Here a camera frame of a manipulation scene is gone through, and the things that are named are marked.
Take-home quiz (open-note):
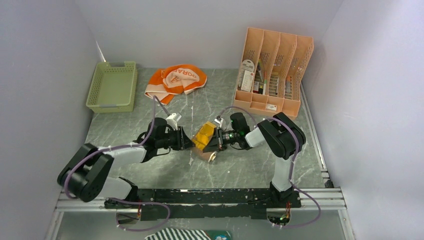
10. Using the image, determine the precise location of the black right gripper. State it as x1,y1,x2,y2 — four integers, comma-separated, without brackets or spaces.
203,126,240,153

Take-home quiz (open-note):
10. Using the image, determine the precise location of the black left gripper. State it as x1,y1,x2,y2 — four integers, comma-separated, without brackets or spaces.
156,126,196,151

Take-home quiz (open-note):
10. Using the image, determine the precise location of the yellow brown bear towel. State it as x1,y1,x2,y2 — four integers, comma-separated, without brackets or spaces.
191,121,217,162

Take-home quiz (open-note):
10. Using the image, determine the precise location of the orange and cream towel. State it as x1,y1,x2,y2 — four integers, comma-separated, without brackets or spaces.
144,64,208,105

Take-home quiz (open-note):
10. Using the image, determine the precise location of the green perforated plastic basket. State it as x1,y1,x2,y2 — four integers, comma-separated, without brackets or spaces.
85,61,138,113

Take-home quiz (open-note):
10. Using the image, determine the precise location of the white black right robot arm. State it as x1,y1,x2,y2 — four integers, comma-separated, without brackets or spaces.
192,112,306,207

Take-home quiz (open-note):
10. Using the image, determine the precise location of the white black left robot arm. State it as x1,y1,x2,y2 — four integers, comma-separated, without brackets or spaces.
57,117,195,208

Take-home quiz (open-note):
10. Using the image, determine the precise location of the white red stationery box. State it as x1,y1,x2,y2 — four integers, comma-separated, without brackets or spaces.
238,59,255,92

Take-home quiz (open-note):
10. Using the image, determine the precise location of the teal patterned cloth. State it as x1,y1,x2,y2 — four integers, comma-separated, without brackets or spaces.
204,230,233,240

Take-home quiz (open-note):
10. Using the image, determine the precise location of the black white striped cloth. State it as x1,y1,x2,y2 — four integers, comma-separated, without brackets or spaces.
144,228,211,240

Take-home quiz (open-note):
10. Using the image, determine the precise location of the pink plastic file organizer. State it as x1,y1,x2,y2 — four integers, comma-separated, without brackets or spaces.
233,27,314,120

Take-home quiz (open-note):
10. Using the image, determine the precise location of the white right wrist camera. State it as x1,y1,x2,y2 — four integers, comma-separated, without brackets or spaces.
214,116,227,130

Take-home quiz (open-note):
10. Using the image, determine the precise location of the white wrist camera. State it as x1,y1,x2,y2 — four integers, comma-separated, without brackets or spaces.
214,116,227,130
165,112,182,130

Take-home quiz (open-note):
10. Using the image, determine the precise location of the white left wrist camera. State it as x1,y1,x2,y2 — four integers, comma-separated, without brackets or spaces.
165,112,182,130

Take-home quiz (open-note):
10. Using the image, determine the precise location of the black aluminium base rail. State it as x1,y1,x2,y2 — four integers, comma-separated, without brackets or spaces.
55,188,347,221

